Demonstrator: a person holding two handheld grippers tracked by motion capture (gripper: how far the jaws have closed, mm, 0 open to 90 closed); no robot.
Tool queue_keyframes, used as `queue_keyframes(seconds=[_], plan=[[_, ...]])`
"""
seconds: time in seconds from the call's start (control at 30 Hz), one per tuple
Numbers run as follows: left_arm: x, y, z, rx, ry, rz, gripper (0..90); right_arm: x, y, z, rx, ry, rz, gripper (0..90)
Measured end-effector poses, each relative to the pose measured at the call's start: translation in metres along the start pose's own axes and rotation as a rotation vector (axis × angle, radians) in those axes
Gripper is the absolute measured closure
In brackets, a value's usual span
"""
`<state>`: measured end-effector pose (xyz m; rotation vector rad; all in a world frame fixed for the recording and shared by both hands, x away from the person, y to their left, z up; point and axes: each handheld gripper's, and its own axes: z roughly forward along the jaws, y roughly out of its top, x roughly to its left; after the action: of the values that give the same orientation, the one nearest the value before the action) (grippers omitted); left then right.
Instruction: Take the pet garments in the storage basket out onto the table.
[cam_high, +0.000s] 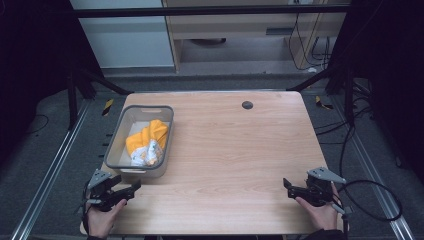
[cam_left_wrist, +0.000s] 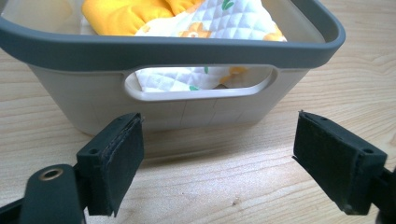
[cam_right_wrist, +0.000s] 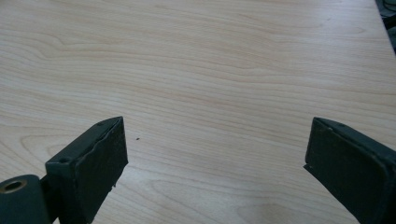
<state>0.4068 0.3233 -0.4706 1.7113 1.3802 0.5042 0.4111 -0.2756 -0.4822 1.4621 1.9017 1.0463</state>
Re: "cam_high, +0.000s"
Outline yellow and white cloth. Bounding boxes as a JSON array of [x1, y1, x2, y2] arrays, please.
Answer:
[[125, 119, 170, 168]]

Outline black hanging cables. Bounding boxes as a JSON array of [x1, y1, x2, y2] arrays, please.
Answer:
[[287, 12, 333, 73]]

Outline yellow and black tape marker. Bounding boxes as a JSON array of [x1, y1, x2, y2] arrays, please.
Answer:
[[315, 95, 334, 111], [101, 98, 115, 117]]

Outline white cabinet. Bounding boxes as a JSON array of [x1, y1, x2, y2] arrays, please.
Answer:
[[69, 0, 176, 70]]

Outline light wooden desk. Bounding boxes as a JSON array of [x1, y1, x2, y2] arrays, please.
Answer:
[[161, 0, 352, 74]]

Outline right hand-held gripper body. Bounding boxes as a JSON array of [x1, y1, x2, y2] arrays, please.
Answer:
[[303, 166, 348, 208]]

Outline black curtain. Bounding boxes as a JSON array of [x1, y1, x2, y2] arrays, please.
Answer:
[[0, 0, 104, 168], [328, 0, 424, 184]]

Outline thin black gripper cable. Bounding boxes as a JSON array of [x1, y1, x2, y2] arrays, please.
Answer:
[[77, 181, 93, 236]]

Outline aluminium floor rail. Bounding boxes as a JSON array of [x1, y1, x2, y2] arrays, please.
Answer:
[[329, 96, 416, 240], [9, 99, 92, 240]]

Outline black floor cables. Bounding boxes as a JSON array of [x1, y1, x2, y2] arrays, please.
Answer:
[[313, 79, 378, 178]]

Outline person's right hand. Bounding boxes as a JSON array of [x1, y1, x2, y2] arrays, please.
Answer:
[[294, 182, 345, 232]]

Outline person's left hand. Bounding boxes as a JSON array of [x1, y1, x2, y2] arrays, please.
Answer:
[[85, 198, 128, 240]]

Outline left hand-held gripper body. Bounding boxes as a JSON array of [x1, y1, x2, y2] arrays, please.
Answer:
[[85, 168, 128, 213]]

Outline grey plastic basket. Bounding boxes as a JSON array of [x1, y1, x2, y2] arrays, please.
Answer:
[[103, 104, 175, 179]]

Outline black metal stand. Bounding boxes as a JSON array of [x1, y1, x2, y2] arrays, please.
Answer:
[[65, 68, 134, 132], [286, 64, 356, 128]]

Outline black horizontal bar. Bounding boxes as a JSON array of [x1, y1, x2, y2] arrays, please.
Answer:
[[71, 4, 351, 18]]

